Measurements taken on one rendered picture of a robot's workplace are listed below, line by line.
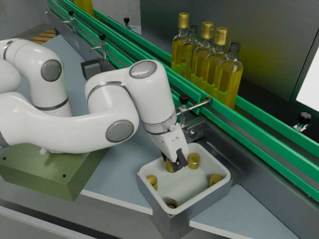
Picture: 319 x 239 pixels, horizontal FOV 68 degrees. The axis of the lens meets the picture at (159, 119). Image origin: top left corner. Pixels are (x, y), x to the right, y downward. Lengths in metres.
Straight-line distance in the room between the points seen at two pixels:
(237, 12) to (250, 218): 0.62
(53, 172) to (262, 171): 0.58
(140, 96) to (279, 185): 0.45
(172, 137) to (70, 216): 1.27
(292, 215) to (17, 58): 0.80
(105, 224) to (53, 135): 1.26
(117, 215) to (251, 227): 1.02
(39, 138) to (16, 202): 1.50
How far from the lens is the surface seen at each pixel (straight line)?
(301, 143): 0.73
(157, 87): 0.40
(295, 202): 0.71
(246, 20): 0.84
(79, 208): 1.69
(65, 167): 0.76
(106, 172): 0.83
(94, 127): 0.36
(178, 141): 0.51
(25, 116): 0.39
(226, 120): 0.76
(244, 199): 0.79
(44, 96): 0.69
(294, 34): 0.76
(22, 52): 0.69
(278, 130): 0.75
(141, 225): 1.56
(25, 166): 0.81
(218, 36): 0.73
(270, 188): 0.74
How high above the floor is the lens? 1.39
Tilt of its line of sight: 39 degrees down
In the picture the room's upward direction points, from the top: straight up
